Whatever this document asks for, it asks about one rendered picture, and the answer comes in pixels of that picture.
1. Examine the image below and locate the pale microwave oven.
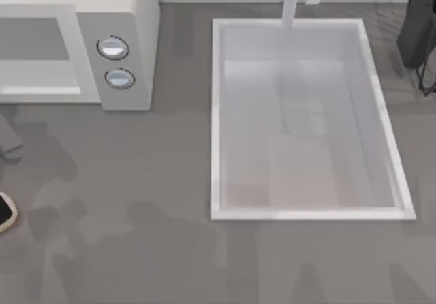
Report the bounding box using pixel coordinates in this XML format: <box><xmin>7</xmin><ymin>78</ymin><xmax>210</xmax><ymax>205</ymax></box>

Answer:
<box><xmin>0</xmin><ymin>0</ymin><xmax>161</xmax><ymax>112</ymax></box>

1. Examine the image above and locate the tall white tap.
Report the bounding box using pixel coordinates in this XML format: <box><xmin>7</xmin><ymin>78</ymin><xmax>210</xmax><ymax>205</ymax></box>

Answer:
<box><xmin>280</xmin><ymin>0</ymin><xmax>301</xmax><ymax>29</ymax></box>

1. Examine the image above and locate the round silver microwave knob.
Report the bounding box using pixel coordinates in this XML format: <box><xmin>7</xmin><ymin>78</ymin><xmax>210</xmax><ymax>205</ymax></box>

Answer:
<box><xmin>104</xmin><ymin>67</ymin><xmax>136</xmax><ymax>90</ymax></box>
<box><xmin>96</xmin><ymin>35</ymin><xmax>130</xmax><ymax>61</ymax></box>

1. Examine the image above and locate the white sink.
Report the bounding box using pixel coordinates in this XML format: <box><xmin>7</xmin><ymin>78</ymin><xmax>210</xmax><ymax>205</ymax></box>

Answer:
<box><xmin>209</xmin><ymin>18</ymin><xmax>417</xmax><ymax>222</ymax></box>

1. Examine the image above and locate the pale microwave door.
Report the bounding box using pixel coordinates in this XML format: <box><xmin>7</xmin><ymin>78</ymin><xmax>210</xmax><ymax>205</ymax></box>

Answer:
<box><xmin>0</xmin><ymin>5</ymin><xmax>102</xmax><ymax>104</ymax></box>

